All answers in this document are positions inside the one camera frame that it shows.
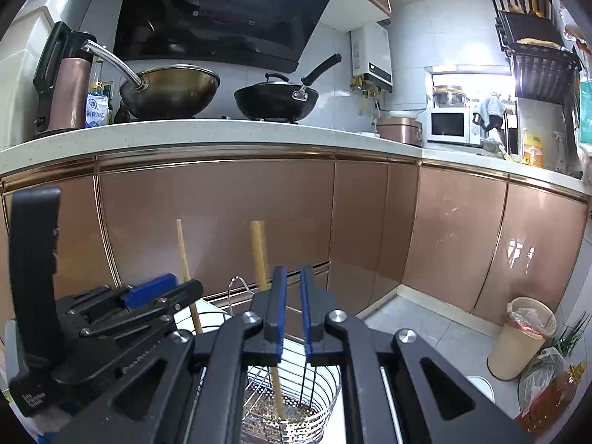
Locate metal wire utensil basket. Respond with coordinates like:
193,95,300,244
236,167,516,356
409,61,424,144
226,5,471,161
226,276,344,444

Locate white table with landscape print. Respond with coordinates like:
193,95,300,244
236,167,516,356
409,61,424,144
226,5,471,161
171,298,495,444

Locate light blue towel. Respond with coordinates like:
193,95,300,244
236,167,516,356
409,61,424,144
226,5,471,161
474,97,507,123

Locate black frying pan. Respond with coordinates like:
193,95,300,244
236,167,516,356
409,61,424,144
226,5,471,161
233,53,343,123

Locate wooden chopstick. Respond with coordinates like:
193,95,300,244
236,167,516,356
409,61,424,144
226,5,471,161
250,221,287,421
176,219,205,336

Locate copper base cabinets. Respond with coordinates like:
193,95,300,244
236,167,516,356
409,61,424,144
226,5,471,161
0,148,592,334

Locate white water heater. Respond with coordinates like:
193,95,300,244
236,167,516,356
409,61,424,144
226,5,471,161
350,22,394,91

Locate white speckled countertop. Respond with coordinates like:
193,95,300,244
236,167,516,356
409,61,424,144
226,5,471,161
0,118,592,199

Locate blue and white salt bag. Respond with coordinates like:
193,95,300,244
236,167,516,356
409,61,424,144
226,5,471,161
84,92,114,128

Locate green onions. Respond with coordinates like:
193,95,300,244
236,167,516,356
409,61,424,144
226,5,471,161
555,312,592,357

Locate yellow detergent bottle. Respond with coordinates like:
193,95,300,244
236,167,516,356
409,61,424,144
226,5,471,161
522,129,545,167

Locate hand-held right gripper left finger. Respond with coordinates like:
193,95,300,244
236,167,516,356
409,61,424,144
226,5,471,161
51,266,287,444

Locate stainless steel pot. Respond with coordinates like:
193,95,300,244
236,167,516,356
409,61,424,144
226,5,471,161
432,85,468,108

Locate black wall rack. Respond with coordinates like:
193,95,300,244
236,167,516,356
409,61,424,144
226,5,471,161
485,0,583,100

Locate black range hood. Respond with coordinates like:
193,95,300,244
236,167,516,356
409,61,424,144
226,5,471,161
113,0,347,75

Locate white microwave oven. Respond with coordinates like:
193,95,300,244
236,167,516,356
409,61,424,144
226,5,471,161
424,107,484,145

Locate copper electric jug black handle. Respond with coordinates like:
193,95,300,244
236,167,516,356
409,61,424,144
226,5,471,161
33,21,98,135

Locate clear oil bottle yellow cap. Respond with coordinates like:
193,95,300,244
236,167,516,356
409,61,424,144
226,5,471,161
90,58,114,98

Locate copper rice cooker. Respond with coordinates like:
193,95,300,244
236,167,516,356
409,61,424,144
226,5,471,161
376,115,424,146

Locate brass wok with steel handle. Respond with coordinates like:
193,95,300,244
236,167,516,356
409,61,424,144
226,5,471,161
81,39,222,120

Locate beige trash bin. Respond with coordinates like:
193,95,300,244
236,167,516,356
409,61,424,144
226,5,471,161
488,297,557,381

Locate black pan lid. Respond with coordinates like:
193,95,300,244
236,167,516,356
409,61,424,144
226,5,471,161
265,72,301,88

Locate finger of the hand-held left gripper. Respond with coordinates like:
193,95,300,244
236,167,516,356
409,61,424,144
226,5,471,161
56,274,179,330
65,280,205,367

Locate large cooking oil bottle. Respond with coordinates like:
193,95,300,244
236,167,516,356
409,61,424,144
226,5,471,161
518,363,586,433

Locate clear plastic bag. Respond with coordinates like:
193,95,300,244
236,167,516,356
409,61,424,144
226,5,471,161
518,347,566,408

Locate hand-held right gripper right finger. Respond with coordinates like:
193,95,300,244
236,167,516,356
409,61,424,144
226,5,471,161
300,266,532,444

